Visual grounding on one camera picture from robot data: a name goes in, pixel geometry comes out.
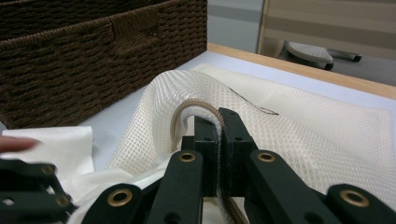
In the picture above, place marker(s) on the brown wicker basket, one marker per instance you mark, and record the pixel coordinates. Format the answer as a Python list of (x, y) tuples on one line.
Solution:
[(77, 62)]

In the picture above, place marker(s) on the white cabinet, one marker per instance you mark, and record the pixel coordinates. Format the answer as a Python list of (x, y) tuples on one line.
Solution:
[(233, 25)]

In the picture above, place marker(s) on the white table mat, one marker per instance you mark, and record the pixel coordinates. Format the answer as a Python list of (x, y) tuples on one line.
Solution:
[(124, 115)]

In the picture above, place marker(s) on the office chair base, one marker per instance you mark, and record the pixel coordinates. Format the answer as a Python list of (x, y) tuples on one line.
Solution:
[(308, 53)]

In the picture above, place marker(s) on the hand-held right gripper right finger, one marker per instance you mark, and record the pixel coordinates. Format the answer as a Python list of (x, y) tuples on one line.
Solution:
[(235, 140)]

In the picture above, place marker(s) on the white garment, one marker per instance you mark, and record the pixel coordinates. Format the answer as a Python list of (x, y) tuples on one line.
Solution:
[(68, 149)]

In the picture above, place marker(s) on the cream mesh laundry bag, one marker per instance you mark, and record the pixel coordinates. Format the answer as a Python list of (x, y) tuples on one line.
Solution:
[(311, 130)]

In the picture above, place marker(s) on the wooden table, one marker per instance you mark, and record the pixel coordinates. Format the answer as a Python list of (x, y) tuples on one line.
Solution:
[(295, 68)]

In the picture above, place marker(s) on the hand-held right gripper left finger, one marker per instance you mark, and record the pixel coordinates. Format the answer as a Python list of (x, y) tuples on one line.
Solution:
[(208, 146)]

